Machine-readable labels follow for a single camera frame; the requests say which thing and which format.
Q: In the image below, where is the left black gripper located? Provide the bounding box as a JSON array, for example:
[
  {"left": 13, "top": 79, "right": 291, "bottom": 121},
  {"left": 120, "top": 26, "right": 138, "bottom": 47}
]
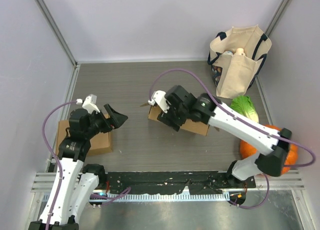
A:
[{"left": 84, "top": 103, "right": 128, "bottom": 138}]

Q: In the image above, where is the brown cardboard sheet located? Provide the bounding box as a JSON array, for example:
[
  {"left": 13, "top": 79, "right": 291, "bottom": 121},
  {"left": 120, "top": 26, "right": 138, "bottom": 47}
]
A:
[{"left": 140, "top": 103, "right": 209, "bottom": 136}]

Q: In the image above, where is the brown cardboard box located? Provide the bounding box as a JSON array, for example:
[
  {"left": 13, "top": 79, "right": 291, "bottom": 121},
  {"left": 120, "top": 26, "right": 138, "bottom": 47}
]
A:
[{"left": 55, "top": 114, "right": 115, "bottom": 156}]

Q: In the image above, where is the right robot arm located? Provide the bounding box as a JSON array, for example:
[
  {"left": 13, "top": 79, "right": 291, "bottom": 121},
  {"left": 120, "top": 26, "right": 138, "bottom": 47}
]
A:
[{"left": 148, "top": 85, "right": 292, "bottom": 188}]

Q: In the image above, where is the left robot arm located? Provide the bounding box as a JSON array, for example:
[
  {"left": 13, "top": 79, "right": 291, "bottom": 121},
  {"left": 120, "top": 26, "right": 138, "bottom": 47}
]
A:
[{"left": 28, "top": 104, "right": 128, "bottom": 230}]

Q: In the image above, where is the green lettuce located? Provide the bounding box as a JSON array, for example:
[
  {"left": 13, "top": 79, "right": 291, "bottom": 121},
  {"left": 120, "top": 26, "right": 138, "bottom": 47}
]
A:
[{"left": 230, "top": 96, "right": 259, "bottom": 123}]

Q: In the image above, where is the beige canvas tote bag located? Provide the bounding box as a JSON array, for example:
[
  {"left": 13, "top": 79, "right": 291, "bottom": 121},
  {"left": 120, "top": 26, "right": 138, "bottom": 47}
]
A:
[{"left": 207, "top": 25, "right": 272, "bottom": 99}]

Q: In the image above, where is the white bottle in bag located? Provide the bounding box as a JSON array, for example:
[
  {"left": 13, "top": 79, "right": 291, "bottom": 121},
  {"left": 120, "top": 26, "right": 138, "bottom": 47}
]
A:
[{"left": 222, "top": 48, "right": 246, "bottom": 59}]

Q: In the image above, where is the orange pumpkin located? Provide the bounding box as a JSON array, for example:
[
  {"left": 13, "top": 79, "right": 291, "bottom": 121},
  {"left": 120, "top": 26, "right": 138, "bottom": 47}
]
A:
[{"left": 231, "top": 124, "right": 298, "bottom": 180}]

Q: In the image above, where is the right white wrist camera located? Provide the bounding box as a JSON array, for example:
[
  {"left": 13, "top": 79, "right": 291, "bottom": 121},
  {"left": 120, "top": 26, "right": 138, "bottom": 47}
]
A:
[{"left": 148, "top": 90, "right": 170, "bottom": 113}]

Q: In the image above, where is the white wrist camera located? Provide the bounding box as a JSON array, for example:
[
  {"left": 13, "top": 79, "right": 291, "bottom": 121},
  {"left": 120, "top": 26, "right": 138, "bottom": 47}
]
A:
[
  {"left": 76, "top": 94, "right": 100, "bottom": 114},
  {"left": 148, "top": 90, "right": 170, "bottom": 113}
]

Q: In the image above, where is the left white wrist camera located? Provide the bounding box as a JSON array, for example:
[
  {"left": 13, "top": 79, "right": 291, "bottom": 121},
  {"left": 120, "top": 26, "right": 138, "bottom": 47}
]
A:
[{"left": 76, "top": 94, "right": 100, "bottom": 114}]

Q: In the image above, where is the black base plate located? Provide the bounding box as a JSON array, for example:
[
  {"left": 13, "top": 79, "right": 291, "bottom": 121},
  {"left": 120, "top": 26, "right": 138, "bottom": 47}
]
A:
[{"left": 106, "top": 171, "right": 256, "bottom": 195}]

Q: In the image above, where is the slotted cable duct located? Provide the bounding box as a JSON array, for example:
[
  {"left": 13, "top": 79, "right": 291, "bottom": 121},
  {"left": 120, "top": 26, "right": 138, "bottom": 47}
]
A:
[{"left": 43, "top": 191, "right": 230, "bottom": 202}]

